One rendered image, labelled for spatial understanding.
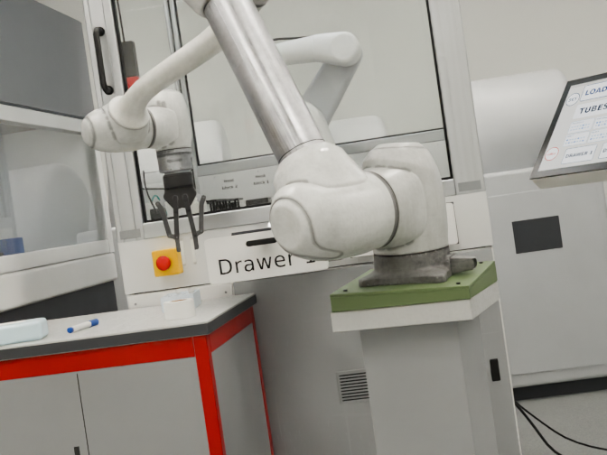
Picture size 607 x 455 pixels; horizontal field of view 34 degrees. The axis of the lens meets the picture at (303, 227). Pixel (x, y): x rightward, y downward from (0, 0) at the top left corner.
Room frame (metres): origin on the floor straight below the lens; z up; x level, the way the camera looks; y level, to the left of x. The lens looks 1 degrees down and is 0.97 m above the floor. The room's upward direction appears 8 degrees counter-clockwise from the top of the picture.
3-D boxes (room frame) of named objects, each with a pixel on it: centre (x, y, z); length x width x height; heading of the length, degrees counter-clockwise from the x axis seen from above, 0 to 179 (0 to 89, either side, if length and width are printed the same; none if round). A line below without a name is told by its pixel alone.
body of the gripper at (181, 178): (2.55, 0.30, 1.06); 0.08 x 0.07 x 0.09; 95
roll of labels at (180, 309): (2.30, 0.31, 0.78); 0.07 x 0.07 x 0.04
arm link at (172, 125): (2.55, 0.31, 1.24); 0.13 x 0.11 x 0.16; 129
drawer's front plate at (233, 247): (2.39, 0.10, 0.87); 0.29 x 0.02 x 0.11; 82
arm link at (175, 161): (2.55, 0.30, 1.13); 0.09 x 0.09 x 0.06
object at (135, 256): (3.18, -0.05, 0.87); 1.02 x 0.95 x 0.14; 82
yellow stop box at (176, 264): (2.74, 0.38, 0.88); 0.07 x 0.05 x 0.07; 82
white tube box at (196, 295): (2.55, 0.34, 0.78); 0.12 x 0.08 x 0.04; 178
